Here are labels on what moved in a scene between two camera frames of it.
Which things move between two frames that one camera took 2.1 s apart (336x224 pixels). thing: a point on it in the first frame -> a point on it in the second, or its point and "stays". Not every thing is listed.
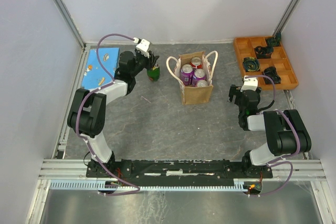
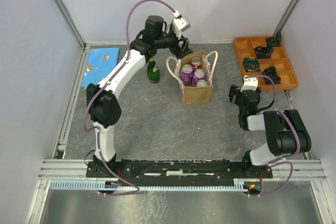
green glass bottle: x=154 y=74 stays
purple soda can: x=186 y=74 stays
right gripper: x=232 y=91 stays
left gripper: x=150 y=61 -> x=177 y=50
